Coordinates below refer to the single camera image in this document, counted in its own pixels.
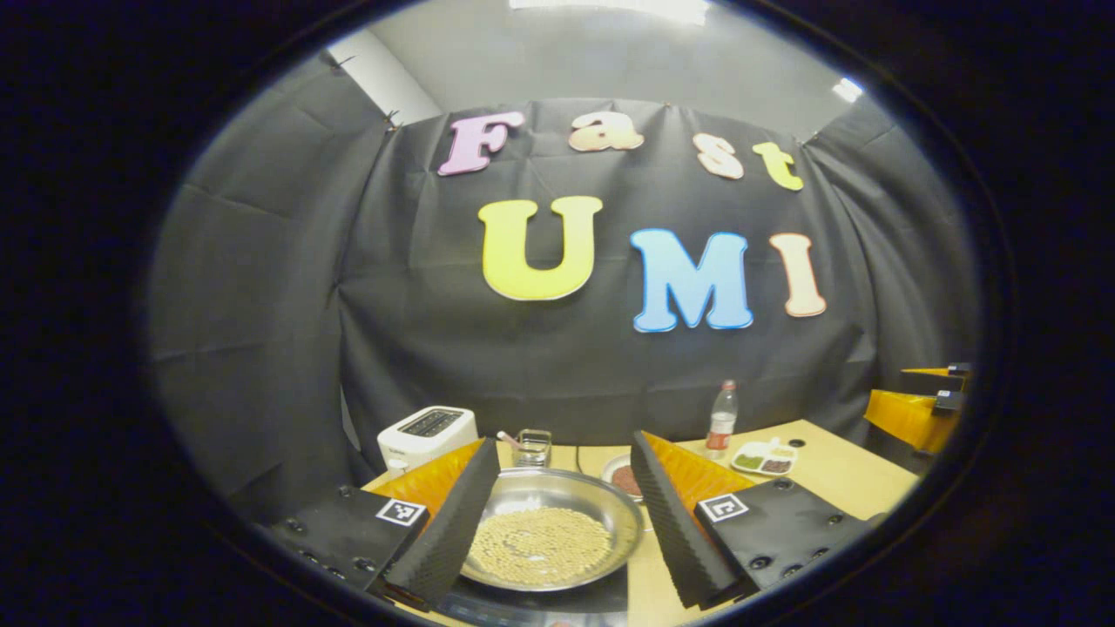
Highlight stainless steel pot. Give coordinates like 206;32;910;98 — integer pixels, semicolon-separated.
460;468;645;593

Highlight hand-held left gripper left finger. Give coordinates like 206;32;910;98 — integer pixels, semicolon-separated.
266;438;502;610

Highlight round white plate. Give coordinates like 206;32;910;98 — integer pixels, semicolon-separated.
601;453;647;503

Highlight black induction cooktop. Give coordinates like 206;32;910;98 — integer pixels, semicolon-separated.
436;566;630;627

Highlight black backdrop cloth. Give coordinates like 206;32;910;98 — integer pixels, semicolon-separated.
144;52;985;523

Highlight white divided plate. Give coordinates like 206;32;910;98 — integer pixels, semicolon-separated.
730;438;799;477

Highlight white toaster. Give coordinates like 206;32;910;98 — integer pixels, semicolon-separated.
376;406;479;475

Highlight soybeans pile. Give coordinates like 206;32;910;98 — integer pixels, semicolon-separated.
469;507;613;586

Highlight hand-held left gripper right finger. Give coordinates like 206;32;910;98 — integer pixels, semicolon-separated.
629;429;872;610

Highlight clear glass cup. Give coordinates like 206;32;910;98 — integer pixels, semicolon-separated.
514;428;553;469

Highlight clear plastic water bottle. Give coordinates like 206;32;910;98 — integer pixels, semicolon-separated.
705;380;740;461

